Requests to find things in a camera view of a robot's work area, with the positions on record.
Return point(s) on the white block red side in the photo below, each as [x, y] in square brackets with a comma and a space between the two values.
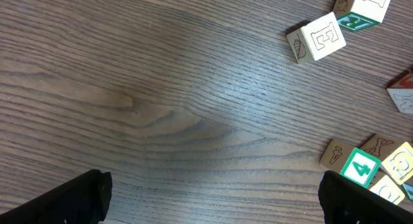
[317, 39]

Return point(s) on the yellow block lower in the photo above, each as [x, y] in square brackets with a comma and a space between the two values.
[383, 186]

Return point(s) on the white block blue side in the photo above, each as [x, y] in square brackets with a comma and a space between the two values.
[401, 93]

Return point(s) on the green number four block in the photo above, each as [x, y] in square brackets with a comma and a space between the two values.
[350, 162]

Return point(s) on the yellow block upper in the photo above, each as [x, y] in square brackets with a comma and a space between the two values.
[395, 156]

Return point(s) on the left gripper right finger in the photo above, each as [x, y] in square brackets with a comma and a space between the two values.
[345, 202]

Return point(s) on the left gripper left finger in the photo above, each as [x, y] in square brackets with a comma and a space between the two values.
[82, 200]

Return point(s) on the white block green side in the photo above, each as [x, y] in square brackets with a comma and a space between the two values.
[356, 15]

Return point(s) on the yellow block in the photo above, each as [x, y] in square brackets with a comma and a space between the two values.
[383, 186]
[395, 156]

